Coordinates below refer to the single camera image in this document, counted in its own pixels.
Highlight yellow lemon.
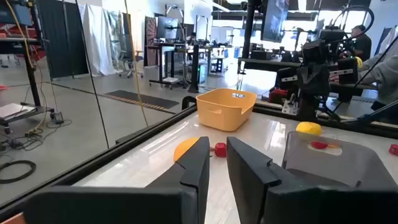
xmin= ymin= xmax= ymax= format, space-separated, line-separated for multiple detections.
xmin=295 ymin=121 xmax=324 ymax=136

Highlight patterned hanging sheet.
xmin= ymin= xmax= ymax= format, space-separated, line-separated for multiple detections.
xmin=104 ymin=9 xmax=125 ymax=63

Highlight black striped-edge floor mat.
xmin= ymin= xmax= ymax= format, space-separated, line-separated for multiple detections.
xmin=104 ymin=90 xmax=180 ymax=112

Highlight black curtain panel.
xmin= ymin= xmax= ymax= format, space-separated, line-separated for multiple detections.
xmin=37 ymin=0 xmax=90 ymax=79

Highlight coiled black cable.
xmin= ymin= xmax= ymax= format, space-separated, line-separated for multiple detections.
xmin=0 ymin=160 xmax=37 ymax=185

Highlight grey translucent plastic basket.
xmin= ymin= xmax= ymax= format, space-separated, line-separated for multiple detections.
xmin=281 ymin=131 xmax=398 ymax=191

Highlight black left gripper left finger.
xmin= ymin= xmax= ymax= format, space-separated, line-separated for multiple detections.
xmin=24 ymin=136 xmax=211 ymax=224

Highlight black hanging cable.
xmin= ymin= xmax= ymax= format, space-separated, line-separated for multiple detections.
xmin=73 ymin=0 xmax=110 ymax=149

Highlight black floor cable tangle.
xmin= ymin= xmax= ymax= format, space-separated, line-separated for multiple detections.
xmin=0 ymin=119 xmax=73 ymax=152

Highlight person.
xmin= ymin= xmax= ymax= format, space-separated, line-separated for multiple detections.
xmin=350 ymin=24 xmax=373 ymax=62
xmin=329 ymin=29 xmax=398 ymax=108

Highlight black equipment cart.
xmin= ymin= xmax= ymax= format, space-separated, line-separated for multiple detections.
xmin=0 ymin=0 xmax=65 ymax=127

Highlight yellow hanging cable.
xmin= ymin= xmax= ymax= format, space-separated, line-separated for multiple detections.
xmin=123 ymin=0 xmax=149 ymax=128

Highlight orange fruit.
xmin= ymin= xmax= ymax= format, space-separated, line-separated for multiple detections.
xmin=173 ymin=137 xmax=200 ymax=163

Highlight black desk stand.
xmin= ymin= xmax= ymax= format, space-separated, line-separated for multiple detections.
xmin=146 ymin=42 xmax=194 ymax=90

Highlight black vertical post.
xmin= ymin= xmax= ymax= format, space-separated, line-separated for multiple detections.
xmin=187 ymin=43 xmax=200 ymax=94
xmin=241 ymin=0 xmax=262 ymax=60

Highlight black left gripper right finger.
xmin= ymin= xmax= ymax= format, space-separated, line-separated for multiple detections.
xmin=226 ymin=136 xmax=398 ymax=224

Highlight yellow plastic basket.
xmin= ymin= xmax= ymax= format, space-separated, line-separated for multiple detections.
xmin=195 ymin=88 xmax=258 ymax=132

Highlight black hanging monitor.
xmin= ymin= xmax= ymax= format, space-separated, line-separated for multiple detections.
xmin=260 ymin=0 xmax=290 ymax=44

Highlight red box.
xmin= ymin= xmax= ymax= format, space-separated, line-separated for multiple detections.
xmin=268 ymin=88 xmax=289 ymax=104

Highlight white hanging sheet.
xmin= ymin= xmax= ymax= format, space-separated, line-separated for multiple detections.
xmin=78 ymin=3 xmax=121 ymax=77

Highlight office chair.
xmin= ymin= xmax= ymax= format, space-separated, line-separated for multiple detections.
xmin=119 ymin=49 xmax=146 ymax=79

